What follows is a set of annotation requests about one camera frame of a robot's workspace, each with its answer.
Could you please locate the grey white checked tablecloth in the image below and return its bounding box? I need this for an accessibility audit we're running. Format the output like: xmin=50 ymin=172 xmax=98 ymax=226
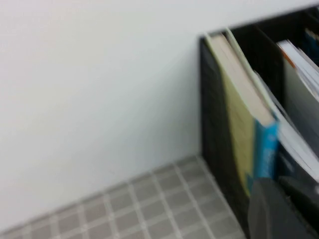
xmin=0 ymin=154 xmax=248 ymax=239

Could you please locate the black mobile robot book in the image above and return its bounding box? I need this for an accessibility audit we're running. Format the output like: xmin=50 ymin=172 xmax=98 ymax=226
xmin=253 ymin=71 xmax=319 ymax=184

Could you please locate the white book with orange band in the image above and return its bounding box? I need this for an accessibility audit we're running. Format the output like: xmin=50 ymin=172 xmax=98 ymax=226
xmin=275 ymin=39 xmax=319 ymax=140

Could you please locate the teal hardcover mechanical design book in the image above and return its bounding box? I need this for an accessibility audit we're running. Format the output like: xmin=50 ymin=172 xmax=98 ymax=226
xmin=206 ymin=28 xmax=280 ymax=198

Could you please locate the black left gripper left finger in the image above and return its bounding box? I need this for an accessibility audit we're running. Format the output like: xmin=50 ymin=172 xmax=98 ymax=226
xmin=248 ymin=177 xmax=309 ymax=239

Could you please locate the black plastic book stand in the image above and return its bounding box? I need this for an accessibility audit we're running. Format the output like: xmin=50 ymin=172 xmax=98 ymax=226
xmin=198 ymin=4 xmax=319 ymax=239

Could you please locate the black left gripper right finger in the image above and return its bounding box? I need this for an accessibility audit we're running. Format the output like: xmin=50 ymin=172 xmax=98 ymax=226
xmin=277 ymin=175 xmax=319 ymax=239

